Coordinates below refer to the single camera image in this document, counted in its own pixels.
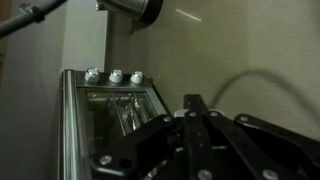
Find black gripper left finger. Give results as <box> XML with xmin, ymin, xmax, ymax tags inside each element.
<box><xmin>90</xmin><ymin>115</ymin><xmax>177</xmax><ymax>177</ymax></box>

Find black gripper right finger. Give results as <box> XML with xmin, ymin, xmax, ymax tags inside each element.
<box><xmin>234</xmin><ymin>114</ymin><xmax>320</xmax><ymax>180</ymax></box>

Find toaster oven glass door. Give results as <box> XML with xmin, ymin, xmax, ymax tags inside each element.
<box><xmin>57</xmin><ymin>69</ymin><xmax>174</xmax><ymax>180</ymax></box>

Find silver toaster oven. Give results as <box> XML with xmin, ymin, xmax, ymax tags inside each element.
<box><xmin>57</xmin><ymin>67</ymin><xmax>174</xmax><ymax>180</ymax></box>

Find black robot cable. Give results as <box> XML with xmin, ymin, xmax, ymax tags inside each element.
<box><xmin>0</xmin><ymin>0</ymin><xmax>68</xmax><ymax>38</ymax></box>

